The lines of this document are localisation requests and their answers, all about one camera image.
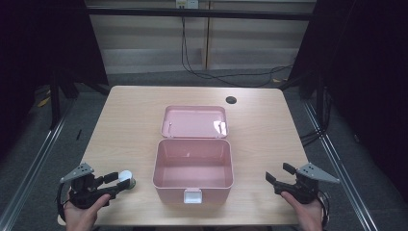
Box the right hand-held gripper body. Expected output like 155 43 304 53
274 162 341 205

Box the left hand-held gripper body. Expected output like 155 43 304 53
60 163 118 210

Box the small white bottle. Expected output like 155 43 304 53
117 169 137 191

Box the pink plastic storage box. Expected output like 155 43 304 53
152 105 235 205

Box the person's right hand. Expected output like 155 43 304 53
280 191 324 231

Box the person's left hand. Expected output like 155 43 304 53
64 193 112 231

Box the yellow tape piece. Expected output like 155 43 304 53
37 95 52 109

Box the dark curtain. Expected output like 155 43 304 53
278 0 408 206
0 0 110 163

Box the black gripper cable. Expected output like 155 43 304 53
317 190 332 229

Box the metal floor rail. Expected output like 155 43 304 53
302 100 380 231
0 95 77 231

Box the bundle of black cables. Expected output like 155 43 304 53
299 90 332 148

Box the black metal stand post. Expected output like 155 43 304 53
315 72 325 133
47 72 63 131

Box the black cable on floor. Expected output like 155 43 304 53
180 16 294 89

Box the black horizontal frame bar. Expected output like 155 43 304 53
86 7 318 22

